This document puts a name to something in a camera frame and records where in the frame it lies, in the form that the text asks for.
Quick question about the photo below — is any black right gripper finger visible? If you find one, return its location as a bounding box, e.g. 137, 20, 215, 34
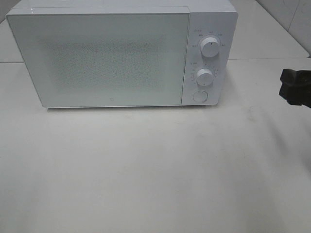
279, 69, 311, 107

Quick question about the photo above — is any white microwave knob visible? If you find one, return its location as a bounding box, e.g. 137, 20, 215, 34
199, 35, 221, 58
196, 68, 214, 86

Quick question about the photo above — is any round white door button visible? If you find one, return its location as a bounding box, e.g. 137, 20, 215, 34
193, 91, 208, 103

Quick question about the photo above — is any white microwave door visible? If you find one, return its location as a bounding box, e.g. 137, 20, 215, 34
7, 7, 190, 108

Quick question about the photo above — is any white microwave oven body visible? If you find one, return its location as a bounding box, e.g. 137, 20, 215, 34
6, 0, 238, 106

